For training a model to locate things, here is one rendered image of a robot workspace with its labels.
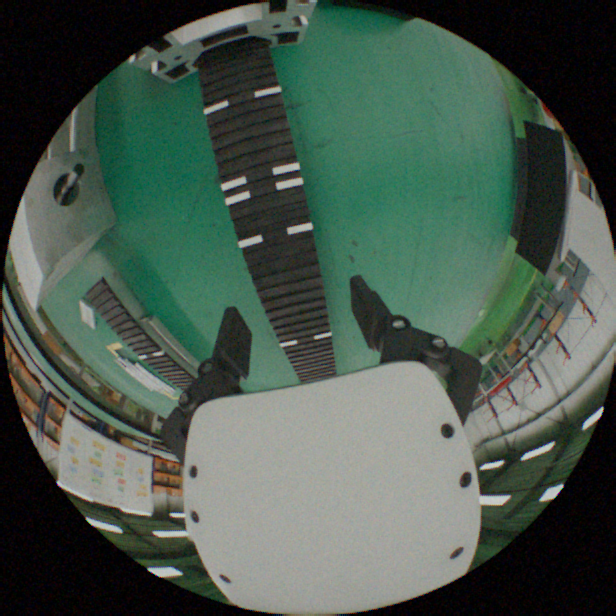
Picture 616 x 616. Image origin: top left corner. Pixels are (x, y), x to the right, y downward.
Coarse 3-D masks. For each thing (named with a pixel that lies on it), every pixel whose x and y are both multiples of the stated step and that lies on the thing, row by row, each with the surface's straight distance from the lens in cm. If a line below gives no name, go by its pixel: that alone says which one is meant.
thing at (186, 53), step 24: (288, 0) 15; (312, 0) 15; (192, 24) 18; (216, 24) 16; (240, 24) 16; (264, 24) 16; (288, 24) 17; (144, 48) 15; (168, 48) 16; (192, 48) 17; (168, 72) 19; (192, 72) 19
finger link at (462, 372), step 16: (448, 352) 10; (464, 352) 10; (432, 368) 10; (448, 368) 10; (464, 368) 10; (480, 368) 10; (448, 384) 10; (464, 384) 9; (464, 400) 9; (464, 416) 9
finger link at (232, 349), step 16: (224, 320) 11; (240, 320) 12; (224, 336) 10; (240, 336) 12; (224, 352) 10; (240, 352) 11; (224, 368) 10; (240, 368) 11; (192, 384) 11; (192, 400) 10
